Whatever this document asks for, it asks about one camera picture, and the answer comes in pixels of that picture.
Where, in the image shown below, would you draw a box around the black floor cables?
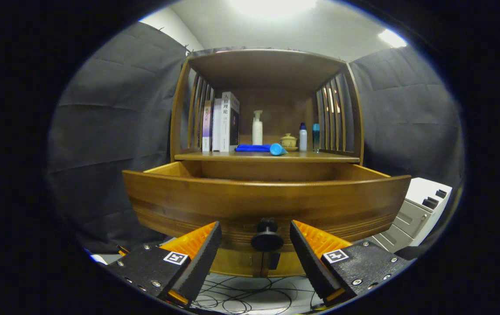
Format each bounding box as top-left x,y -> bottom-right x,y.
189,276 -> 325,315

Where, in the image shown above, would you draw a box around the white book with portrait cover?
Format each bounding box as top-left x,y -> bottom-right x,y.
220,91 -> 240,153

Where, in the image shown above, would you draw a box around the wooden countertop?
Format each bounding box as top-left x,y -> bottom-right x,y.
174,150 -> 360,164

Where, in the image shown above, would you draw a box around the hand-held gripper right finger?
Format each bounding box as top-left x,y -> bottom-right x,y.
289,220 -> 414,308

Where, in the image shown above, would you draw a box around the white and grey filing cabinet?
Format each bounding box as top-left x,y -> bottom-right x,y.
370,177 -> 453,253

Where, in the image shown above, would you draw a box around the brown wooden cabinet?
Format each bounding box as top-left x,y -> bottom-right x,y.
170,49 -> 365,278

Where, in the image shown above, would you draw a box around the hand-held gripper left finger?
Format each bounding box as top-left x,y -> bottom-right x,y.
108,221 -> 223,307

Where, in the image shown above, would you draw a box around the small ceiling lamp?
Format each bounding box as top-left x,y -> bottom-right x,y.
378,29 -> 408,49

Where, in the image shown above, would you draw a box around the wooden drawer with black knob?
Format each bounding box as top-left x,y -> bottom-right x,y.
122,161 -> 412,253

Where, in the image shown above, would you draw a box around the purple book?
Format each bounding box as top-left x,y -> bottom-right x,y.
202,100 -> 213,152

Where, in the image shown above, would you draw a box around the white pump bottle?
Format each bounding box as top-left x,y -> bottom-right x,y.
252,110 -> 263,146

